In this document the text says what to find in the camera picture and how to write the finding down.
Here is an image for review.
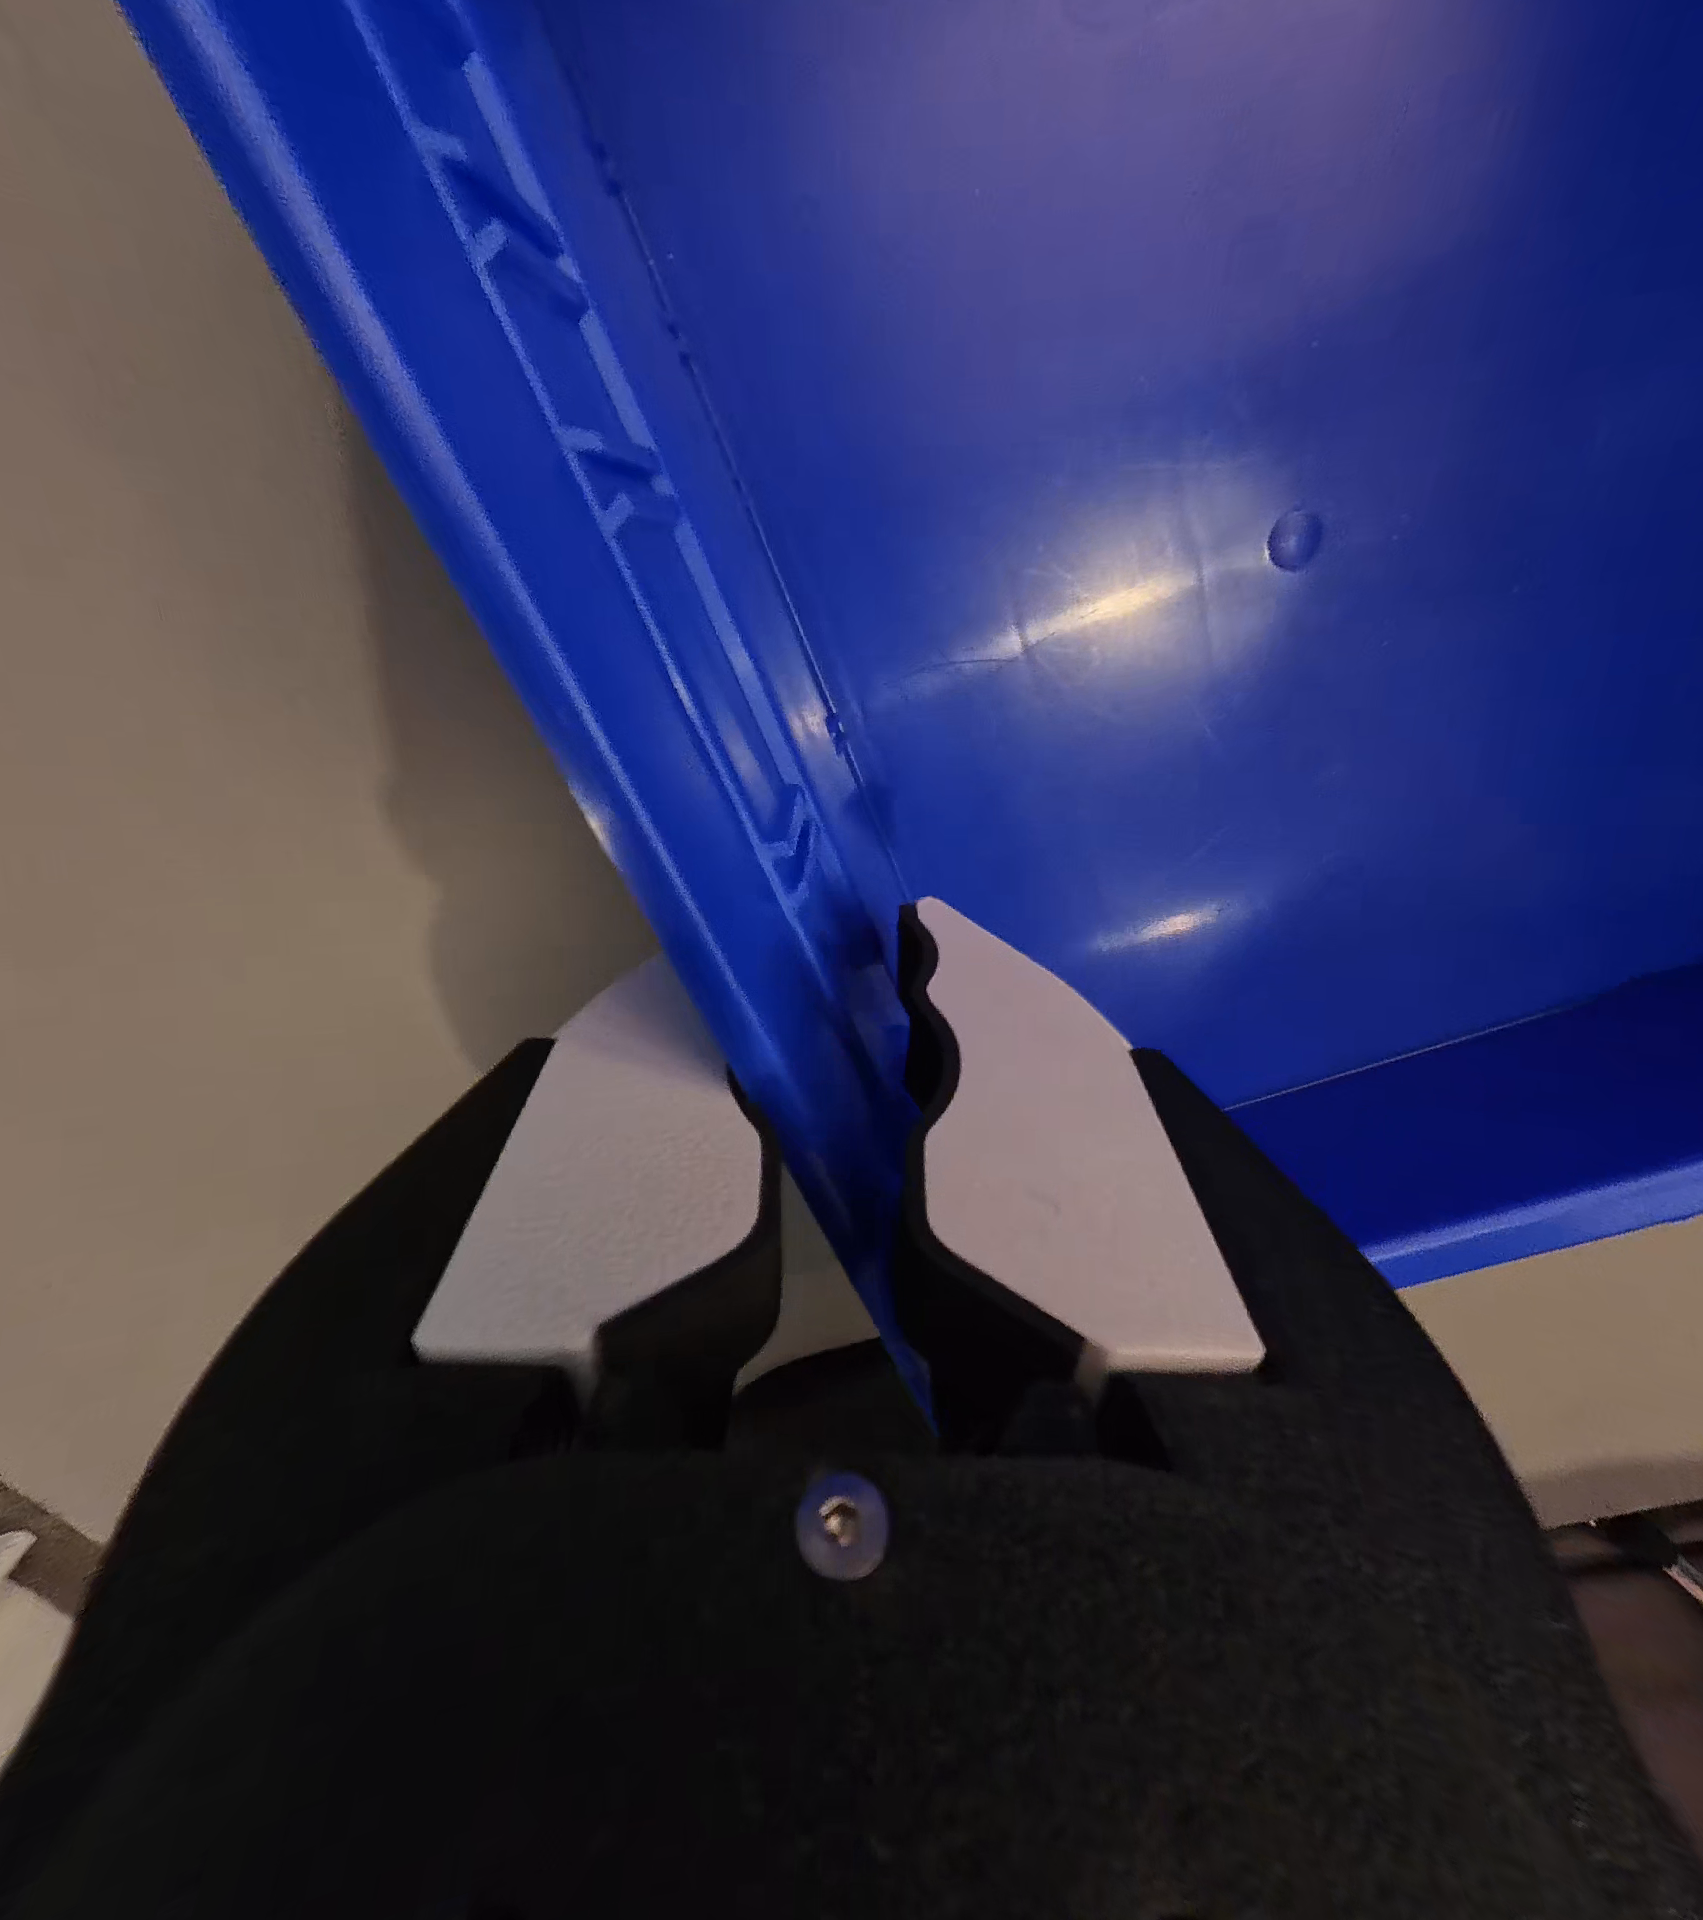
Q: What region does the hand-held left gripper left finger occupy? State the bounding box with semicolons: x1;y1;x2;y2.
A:
409;952;794;1446

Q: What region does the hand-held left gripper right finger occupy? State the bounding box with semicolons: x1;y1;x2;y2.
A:
890;893;1268;1454

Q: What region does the blue plastic bin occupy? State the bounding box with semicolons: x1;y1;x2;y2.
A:
115;0;1703;1429

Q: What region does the black cable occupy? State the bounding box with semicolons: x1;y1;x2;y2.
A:
1594;1512;1703;1727

